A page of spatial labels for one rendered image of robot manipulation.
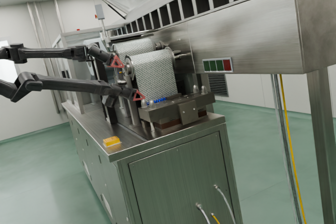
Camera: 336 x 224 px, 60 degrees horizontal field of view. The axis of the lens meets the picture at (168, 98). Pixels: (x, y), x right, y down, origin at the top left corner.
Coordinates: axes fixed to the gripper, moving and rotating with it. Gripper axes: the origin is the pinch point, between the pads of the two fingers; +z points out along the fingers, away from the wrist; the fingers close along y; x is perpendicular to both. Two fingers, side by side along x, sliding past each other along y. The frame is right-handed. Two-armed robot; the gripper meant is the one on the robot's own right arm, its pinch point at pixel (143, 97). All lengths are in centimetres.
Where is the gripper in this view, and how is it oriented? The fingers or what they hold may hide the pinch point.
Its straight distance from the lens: 167.1
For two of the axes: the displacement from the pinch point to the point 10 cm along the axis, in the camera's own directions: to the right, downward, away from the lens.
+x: 2.7, -9.6, 0.4
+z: 8.7, 2.6, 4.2
